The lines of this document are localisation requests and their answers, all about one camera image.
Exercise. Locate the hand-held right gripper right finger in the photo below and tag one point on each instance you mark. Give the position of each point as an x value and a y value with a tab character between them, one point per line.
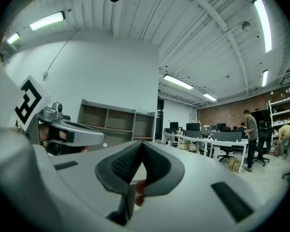
195	202

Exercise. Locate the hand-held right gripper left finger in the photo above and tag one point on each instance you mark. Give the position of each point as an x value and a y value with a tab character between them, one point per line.
87	175

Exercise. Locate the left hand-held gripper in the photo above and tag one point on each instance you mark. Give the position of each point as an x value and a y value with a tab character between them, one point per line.
29	100

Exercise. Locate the storage box under desk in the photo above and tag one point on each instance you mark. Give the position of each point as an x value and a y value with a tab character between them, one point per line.
184	144

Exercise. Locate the long white office desk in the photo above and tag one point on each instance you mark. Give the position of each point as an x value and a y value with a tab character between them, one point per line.
222	142

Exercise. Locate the dark desk partition screen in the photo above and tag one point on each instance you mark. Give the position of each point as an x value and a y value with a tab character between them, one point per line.
227	136
192	134

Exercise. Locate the person's left hand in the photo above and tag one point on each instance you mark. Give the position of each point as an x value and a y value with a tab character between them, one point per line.
43	134

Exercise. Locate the person's right hand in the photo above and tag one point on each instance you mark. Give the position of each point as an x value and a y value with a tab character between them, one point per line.
140	190

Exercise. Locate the grey open bookcase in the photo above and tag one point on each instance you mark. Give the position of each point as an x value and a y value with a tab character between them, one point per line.
133	120

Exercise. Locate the brown cardboard box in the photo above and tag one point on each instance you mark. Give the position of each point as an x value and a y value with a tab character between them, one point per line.
231	163
237	167

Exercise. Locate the black door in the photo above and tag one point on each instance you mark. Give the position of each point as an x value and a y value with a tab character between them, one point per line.
160	120

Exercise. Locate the black computer monitor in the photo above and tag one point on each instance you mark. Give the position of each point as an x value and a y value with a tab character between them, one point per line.
174	125
192	126
221	126

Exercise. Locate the ceiling strip light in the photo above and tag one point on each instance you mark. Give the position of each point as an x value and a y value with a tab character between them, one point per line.
47	20
13	38
263	23
265	78
209	97
177	81

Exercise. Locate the white shelving rack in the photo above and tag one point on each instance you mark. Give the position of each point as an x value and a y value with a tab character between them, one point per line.
285	115

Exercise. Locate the round ceiling fixture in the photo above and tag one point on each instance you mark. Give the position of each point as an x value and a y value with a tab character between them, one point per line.
245	26

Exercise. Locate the white wall junction box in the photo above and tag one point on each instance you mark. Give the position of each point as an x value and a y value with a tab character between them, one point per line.
45	75

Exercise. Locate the large black wall screen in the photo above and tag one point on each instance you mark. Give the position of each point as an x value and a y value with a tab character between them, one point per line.
262	116

